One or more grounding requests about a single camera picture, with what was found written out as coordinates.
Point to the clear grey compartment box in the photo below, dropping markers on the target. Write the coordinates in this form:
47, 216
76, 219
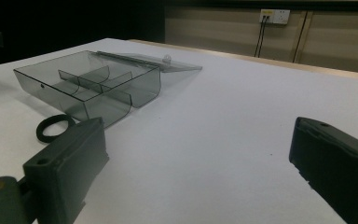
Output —
87, 87

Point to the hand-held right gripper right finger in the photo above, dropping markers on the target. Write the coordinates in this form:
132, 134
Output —
338, 165

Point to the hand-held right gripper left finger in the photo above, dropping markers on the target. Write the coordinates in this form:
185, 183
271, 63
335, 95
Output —
66, 165

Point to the white wall socket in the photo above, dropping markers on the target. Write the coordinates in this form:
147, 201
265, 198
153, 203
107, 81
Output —
274, 16

